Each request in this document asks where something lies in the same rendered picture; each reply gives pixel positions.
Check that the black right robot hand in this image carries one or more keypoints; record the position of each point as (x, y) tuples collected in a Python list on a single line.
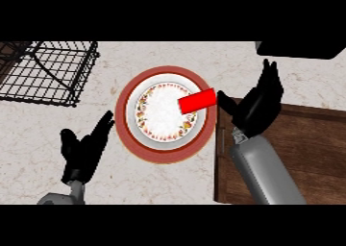
[(259, 105)]

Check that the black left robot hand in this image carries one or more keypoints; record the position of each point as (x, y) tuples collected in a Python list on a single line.
[(83, 153)]

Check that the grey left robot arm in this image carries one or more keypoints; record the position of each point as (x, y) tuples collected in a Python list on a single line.
[(67, 195)]

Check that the red can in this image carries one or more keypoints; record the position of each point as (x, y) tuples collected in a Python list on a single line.
[(197, 101)]

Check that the brown wooden tray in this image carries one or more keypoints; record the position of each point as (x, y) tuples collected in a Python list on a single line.
[(319, 147)]

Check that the white floral plate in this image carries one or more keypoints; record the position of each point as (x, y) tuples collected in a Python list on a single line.
[(165, 112)]

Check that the red round placemat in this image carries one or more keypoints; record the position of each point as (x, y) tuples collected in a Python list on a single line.
[(134, 144)]

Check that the black appliance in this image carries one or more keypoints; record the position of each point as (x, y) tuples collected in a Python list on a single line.
[(299, 49)]

